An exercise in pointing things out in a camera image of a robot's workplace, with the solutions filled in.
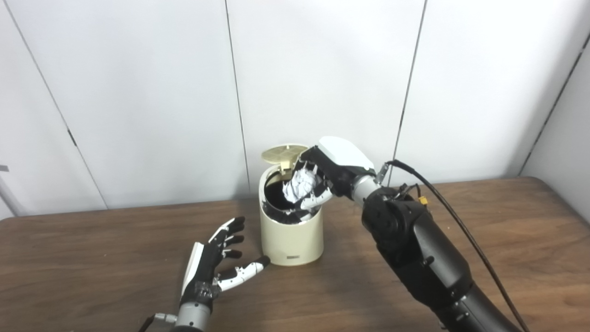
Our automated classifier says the white paper ball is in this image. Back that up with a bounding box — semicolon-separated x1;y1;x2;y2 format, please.
282;167;323;203

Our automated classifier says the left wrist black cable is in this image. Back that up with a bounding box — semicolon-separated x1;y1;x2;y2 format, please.
138;313;178;332

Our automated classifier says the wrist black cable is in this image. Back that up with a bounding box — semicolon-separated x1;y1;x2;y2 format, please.
376;160;531;332
138;313;178;332

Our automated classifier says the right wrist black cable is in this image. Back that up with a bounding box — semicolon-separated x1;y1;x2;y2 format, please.
376;160;531;332

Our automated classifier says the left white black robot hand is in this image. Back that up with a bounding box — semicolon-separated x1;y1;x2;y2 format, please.
179;216;271;314

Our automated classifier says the cream round bin lid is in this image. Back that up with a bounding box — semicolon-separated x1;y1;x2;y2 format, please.
261;144;308;176

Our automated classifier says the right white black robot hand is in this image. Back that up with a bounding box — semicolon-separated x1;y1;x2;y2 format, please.
290;136;376;217

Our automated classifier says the cream-colored round bin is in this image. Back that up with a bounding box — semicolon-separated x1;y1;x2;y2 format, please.
258;164;325;267

